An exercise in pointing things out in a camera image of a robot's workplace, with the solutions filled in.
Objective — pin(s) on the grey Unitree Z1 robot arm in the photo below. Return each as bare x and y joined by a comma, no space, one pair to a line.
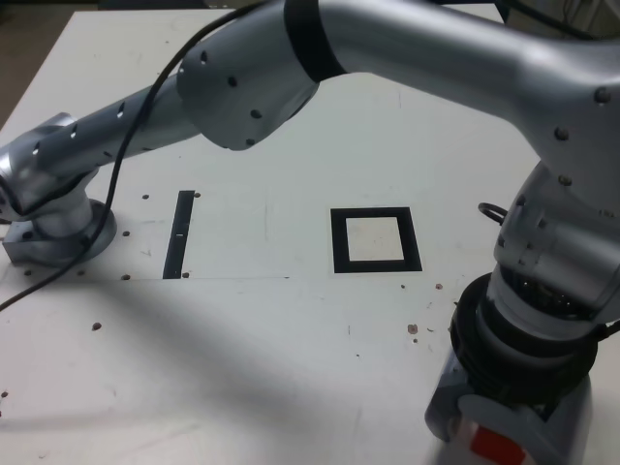
436,48

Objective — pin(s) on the black tape square outline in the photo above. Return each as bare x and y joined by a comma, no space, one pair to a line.
339,242

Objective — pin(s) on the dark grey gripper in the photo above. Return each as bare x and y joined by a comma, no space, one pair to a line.
567,426

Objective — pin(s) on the red cube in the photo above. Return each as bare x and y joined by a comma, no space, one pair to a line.
499,438

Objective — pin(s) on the black tape strip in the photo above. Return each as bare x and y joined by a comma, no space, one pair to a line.
176,242

